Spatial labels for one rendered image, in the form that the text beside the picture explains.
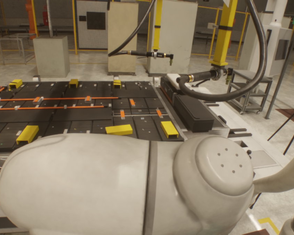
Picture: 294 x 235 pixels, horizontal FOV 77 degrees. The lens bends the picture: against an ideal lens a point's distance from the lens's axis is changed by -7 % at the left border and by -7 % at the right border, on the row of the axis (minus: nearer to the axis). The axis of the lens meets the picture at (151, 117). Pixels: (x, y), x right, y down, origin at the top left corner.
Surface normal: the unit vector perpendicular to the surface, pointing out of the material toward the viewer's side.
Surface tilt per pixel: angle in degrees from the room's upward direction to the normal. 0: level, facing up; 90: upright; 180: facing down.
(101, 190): 47
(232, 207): 87
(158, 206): 56
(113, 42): 90
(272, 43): 90
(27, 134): 0
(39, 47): 90
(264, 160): 0
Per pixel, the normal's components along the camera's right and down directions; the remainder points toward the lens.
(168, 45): 0.20, 0.47
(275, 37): -0.80, 0.22
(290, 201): 0.07, -0.88
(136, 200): 0.04, -0.07
